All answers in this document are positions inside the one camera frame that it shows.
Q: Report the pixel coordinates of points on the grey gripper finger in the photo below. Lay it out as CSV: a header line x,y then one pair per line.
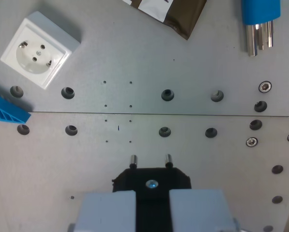
x,y
200,210
105,212

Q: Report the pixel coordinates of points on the black two-pin plug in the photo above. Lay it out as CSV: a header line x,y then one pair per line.
x,y
152,191

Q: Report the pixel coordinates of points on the blue ribbed plastic part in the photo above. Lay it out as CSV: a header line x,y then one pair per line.
x,y
4,108

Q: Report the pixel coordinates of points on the brown and white package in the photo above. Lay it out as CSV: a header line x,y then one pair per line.
x,y
169,14

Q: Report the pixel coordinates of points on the blue plug with metal pins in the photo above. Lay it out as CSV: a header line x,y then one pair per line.
x,y
260,17

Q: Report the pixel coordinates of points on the white wall socket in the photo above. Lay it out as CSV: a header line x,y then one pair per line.
x,y
39,49

